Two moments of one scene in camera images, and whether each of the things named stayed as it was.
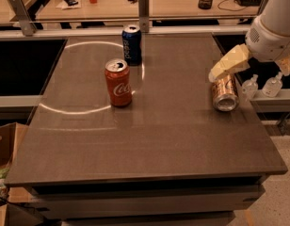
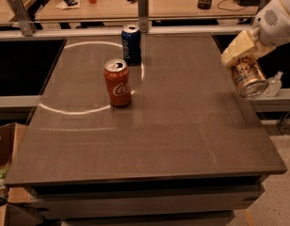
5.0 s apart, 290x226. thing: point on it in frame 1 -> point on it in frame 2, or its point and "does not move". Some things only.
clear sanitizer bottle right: x=272 y=86 does not move
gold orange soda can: x=225 y=93 -> x=249 y=76
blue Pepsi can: x=132 y=39 does not move
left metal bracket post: x=26 y=24 does not move
